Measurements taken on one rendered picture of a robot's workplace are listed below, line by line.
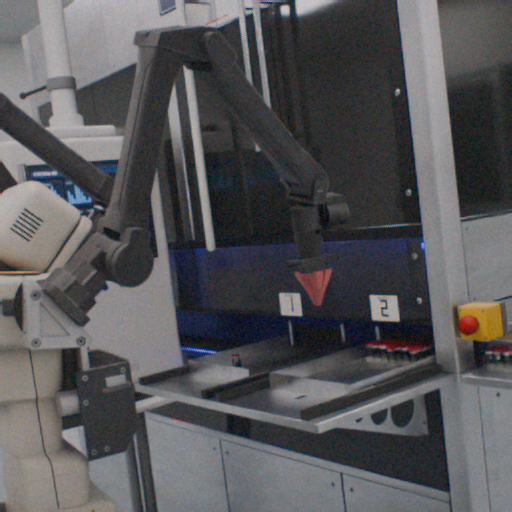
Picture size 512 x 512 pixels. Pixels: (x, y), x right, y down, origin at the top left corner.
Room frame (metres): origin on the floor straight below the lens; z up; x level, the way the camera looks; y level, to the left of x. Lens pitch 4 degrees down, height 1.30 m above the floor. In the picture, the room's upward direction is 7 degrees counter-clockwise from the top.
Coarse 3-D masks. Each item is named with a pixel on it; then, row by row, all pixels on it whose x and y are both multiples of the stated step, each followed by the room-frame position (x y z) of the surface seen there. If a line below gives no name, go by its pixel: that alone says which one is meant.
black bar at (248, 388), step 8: (248, 384) 1.73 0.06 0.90; (256, 384) 1.73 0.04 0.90; (264, 384) 1.75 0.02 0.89; (216, 392) 1.69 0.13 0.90; (224, 392) 1.68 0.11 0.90; (232, 392) 1.69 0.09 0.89; (240, 392) 1.71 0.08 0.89; (248, 392) 1.72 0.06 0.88; (216, 400) 1.68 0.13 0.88; (224, 400) 1.68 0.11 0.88
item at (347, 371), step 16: (352, 352) 1.91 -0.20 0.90; (288, 368) 1.78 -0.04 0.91; (304, 368) 1.81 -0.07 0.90; (320, 368) 1.84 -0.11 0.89; (336, 368) 1.86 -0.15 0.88; (352, 368) 1.84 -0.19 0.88; (368, 368) 1.81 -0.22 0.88; (384, 368) 1.79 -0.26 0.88; (400, 368) 1.64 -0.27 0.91; (416, 368) 1.67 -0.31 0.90; (272, 384) 1.74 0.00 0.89; (288, 384) 1.70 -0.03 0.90; (304, 384) 1.66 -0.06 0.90; (320, 384) 1.62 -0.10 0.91; (336, 384) 1.58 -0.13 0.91; (352, 384) 1.55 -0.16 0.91; (368, 384) 1.58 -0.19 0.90
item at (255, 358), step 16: (224, 352) 2.09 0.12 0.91; (240, 352) 2.12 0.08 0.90; (256, 352) 2.16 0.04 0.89; (272, 352) 2.16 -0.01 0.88; (288, 352) 2.13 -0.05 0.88; (304, 352) 2.10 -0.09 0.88; (320, 352) 1.96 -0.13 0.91; (336, 352) 1.99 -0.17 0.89; (192, 368) 2.01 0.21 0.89; (208, 368) 1.95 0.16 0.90; (224, 368) 1.90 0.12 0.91; (240, 368) 1.84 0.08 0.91; (256, 368) 1.83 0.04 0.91; (272, 368) 1.86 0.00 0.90
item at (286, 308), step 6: (282, 294) 2.10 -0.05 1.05; (288, 294) 2.08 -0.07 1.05; (294, 294) 2.06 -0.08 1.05; (282, 300) 2.10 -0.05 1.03; (288, 300) 2.08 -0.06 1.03; (294, 300) 2.06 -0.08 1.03; (300, 300) 2.05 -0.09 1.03; (282, 306) 2.11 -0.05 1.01; (288, 306) 2.09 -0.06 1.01; (294, 306) 2.07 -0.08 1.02; (300, 306) 2.05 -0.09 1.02; (282, 312) 2.11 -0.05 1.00; (288, 312) 2.09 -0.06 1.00; (294, 312) 2.07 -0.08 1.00; (300, 312) 2.05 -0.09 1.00
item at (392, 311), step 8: (376, 296) 1.83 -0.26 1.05; (384, 296) 1.81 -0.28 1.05; (392, 296) 1.79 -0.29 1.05; (376, 304) 1.83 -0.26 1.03; (384, 304) 1.81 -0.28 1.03; (392, 304) 1.79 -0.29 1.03; (376, 312) 1.83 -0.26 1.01; (384, 312) 1.81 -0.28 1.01; (392, 312) 1.79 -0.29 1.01; (384, 320) 1.81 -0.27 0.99; (392, 320) 1.79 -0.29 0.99
